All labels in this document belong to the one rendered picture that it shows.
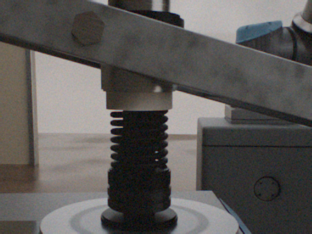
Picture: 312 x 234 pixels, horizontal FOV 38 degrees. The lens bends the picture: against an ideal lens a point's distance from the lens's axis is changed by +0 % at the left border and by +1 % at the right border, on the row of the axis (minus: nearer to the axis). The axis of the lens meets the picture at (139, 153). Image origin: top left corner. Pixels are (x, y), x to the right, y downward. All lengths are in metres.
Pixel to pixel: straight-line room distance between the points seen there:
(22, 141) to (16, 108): 0.41
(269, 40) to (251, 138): 0.32
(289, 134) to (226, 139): 0.19
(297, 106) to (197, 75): 0.10
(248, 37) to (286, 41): 0.12
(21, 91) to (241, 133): 4.50
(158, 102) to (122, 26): 0.08
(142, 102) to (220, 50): 0.09
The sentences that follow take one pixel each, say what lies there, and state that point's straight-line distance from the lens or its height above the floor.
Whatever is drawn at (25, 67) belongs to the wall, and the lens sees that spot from 5.70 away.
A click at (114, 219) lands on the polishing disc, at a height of 0.84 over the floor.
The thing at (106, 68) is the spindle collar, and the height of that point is 0.99.
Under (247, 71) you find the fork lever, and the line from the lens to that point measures 0.45.
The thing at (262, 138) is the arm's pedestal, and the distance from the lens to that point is 1.43.
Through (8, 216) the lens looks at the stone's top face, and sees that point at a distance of 0.64.
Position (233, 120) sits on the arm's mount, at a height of 0.86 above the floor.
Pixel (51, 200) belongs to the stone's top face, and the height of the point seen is 0.80.
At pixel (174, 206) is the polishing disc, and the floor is 0.83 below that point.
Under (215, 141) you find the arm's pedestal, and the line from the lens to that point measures 1.41.
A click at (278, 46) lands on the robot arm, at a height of 1.10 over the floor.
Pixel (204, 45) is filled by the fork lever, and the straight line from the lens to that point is 0.44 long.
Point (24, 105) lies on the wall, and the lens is 5.71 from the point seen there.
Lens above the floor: 0.98
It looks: 9 degrees down
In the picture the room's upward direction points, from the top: straight up
